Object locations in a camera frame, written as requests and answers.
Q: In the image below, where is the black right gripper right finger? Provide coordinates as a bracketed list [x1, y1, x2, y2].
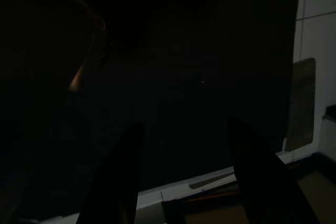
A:
[226, 117, 321, 224]

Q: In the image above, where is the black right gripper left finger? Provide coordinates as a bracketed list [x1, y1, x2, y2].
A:
[78, 122, 145, 224]

